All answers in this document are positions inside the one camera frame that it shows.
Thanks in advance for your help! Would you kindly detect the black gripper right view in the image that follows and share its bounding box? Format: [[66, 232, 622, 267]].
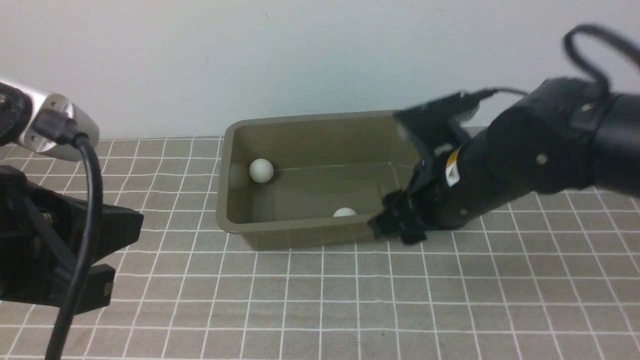
[[367, 92, 481, 245]]

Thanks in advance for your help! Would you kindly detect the black gripper left view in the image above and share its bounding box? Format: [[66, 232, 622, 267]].
[[0, 165, 144, 314]]

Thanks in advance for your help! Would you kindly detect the white ping-pong ball with logo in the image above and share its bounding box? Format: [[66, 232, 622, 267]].
[[333, 207, 358, 217]]

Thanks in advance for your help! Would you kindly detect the olive green plastic bin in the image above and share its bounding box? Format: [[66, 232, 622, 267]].
[[215, 111, 419, 251]]

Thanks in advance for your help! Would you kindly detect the plain white ping-pong ball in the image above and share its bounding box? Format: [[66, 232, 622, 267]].
[[248, 158, 275, 183]]

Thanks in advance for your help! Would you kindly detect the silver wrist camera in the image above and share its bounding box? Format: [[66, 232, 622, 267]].
[[7, 80, 100, 162]]

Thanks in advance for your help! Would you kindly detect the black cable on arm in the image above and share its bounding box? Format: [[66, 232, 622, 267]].
[[32, 110, 104, 360]]

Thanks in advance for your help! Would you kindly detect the black cable loop right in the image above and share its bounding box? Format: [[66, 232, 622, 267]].
[[470, 24, 640, 98]]

